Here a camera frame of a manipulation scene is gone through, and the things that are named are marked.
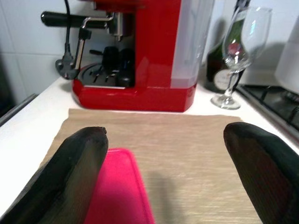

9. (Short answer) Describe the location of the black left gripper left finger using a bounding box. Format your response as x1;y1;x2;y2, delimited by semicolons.
0;126;109;224

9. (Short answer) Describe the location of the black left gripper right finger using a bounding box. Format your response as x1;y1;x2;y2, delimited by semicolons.
223;122;299;224

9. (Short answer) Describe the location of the clear container pink lid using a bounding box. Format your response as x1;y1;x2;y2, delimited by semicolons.
84;148;156;224

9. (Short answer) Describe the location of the steel gas hob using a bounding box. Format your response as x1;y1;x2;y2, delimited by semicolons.
235;84;299;142

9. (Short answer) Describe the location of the beige woven table mat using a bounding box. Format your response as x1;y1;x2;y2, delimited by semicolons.
39;108;263;224

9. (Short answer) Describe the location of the clear wine glass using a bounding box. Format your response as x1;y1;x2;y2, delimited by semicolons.
211;6;273;110

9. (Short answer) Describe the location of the black tall kitchen appliance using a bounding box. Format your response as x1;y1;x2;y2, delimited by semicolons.
0;53;38;128

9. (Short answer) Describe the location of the white cooking pot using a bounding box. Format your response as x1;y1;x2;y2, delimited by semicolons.
274;22;299;87

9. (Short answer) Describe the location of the dark green wine bottle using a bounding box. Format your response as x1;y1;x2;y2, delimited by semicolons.
205;0;249;94

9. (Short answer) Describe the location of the small black plastic cup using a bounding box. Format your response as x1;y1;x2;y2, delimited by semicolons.
117;48;136;87
90;46;120;72

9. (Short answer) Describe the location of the red coffee machine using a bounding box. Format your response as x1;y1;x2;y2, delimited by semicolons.
41;0;215;112

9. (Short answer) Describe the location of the black power plug with cord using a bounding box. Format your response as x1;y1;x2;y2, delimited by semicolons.
55;0;79;80

